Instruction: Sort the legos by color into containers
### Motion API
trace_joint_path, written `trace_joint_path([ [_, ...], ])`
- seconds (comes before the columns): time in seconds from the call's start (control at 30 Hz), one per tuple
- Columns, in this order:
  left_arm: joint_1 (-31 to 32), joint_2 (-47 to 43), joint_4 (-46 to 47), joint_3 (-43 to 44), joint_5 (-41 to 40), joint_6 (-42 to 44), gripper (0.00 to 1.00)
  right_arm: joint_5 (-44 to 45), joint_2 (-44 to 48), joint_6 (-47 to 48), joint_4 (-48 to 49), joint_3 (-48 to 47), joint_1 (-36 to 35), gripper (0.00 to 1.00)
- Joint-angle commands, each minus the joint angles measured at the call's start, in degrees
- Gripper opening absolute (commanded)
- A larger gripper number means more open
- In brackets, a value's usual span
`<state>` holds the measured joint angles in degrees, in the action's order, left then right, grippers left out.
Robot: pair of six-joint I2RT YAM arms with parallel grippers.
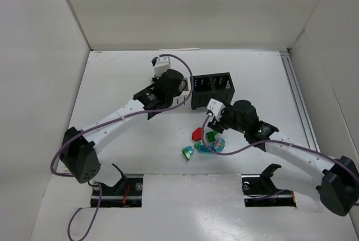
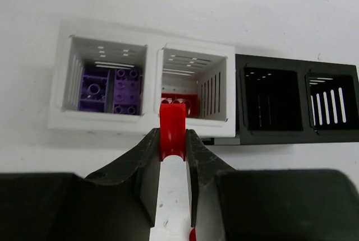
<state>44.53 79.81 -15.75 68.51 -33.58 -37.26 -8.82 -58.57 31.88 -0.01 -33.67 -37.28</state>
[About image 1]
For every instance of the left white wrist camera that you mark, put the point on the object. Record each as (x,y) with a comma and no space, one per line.
(160,65)

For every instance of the cyan flat lego brick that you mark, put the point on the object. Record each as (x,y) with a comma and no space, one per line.
(205,150)

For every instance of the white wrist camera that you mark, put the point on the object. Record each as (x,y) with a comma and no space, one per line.
(215,108)
(160,65)

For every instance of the green and blue lego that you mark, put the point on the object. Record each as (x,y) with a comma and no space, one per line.
(188,152)

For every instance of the small green lego piece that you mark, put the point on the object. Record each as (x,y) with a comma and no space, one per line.
(197,145)

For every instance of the green square lego brick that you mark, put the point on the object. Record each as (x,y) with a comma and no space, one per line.
(210,136)

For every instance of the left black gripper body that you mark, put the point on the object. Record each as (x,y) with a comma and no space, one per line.
(174,92)

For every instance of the black double container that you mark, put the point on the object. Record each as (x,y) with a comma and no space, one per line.
(217,86)

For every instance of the red rounded lego brick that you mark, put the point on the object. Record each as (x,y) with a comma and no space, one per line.
(197,134)

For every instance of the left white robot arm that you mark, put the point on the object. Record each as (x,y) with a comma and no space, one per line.
(82,147)

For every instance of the cyan printed round lego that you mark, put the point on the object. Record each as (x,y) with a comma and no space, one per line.
(219,145)

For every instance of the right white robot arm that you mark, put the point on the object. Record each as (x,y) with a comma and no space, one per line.
(332,181)

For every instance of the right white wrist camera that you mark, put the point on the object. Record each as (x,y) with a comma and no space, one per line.
(215,108)

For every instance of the white double container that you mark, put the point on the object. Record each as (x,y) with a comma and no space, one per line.
(182,96)

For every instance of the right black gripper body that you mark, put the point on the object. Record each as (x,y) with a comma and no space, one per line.
(217,124)

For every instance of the aluminium rail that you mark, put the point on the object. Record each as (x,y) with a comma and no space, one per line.
(299,101)

